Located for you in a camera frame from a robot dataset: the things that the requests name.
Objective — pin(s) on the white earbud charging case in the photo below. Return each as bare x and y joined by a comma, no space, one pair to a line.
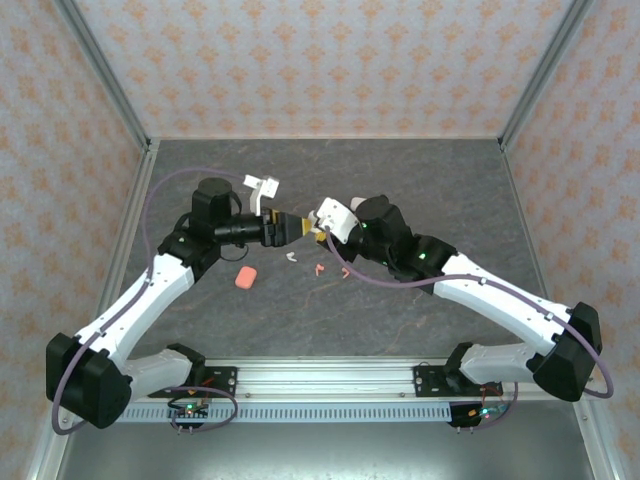
356,202

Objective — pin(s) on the pink earbud charging case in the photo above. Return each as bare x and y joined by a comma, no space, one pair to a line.
246,278

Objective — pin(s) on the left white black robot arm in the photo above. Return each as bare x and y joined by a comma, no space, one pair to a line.
155,295

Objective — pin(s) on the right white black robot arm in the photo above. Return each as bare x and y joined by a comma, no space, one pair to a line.
500,300

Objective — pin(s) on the small controller circuit board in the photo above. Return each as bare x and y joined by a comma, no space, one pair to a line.
190,412
472,414

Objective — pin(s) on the aluminium table side rail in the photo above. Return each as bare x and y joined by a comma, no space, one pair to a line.
141,190
519,200

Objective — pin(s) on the aluminium frame corner post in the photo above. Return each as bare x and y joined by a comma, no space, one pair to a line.
546,65
101,65

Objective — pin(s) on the grey metal base plate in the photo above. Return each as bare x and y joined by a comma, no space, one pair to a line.
325,455

